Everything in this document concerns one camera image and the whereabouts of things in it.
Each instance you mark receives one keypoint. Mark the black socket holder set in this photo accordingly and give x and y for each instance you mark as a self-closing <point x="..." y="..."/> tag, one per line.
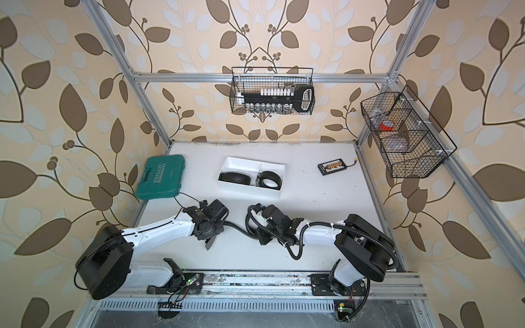
<point x="288" y="100"/>

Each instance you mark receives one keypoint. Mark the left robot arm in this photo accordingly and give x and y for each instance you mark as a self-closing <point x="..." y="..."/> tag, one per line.
<point x="114" y="258"/>

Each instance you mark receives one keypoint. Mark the wire basket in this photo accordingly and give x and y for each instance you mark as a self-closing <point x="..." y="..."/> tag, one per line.
<point x="418" y="145"/>
<point x="257" y="77"/>

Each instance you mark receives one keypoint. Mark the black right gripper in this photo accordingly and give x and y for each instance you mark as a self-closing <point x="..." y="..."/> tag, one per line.
<point x="263" y="239"/>

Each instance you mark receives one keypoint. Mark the right wire basket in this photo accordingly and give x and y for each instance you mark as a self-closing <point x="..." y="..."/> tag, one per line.
<point x="418" y="145"/>

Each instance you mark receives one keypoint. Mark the white divided storage box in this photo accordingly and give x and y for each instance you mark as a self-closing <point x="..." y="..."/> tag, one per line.
<point x="251" y="168"/>

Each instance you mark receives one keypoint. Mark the green tool case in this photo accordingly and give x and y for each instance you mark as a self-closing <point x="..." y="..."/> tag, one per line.
<point x="162" y="177"/>

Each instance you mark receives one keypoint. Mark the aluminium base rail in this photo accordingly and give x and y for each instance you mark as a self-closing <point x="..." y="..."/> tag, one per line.
<point x="296" y="285"/>

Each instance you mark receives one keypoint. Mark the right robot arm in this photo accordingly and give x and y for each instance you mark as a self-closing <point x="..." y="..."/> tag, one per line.
<point x="367" y="252"/>

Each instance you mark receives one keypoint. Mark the black parallel charging board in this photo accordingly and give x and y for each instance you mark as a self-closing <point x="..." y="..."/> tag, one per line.
<point x="334" y="166"/>

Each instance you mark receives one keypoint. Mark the back wire basket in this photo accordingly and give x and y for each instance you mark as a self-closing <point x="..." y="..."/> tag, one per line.
<point x="257" y="77"/>

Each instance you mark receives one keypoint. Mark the red item in basket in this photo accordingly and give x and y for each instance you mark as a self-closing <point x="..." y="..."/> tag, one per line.
<point x="387" y="125"/>

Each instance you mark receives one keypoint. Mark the aluminium frame post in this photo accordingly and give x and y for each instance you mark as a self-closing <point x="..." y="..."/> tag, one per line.
<point x="95" y="13"/>

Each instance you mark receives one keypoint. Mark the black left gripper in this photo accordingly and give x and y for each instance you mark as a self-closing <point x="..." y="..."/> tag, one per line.
<point x="220" y="228"/>

